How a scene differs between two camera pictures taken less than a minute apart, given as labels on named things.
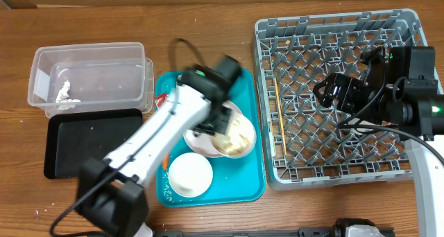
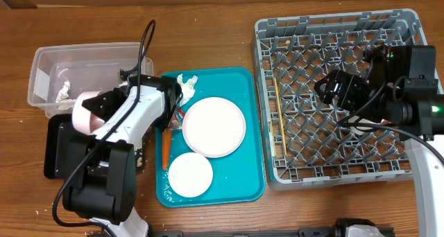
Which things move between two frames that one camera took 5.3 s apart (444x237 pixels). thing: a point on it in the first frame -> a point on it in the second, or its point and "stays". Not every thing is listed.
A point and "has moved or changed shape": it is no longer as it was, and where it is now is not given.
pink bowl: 240,136 -> 84,120
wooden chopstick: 281,118 stays
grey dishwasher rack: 304,143 stays
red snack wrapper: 160,100 has moved or changed shape
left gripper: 217,124 -> 112,100
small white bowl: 190,174 stays
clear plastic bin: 91,76 stays
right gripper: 352,93 stays
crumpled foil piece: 63,97 stays
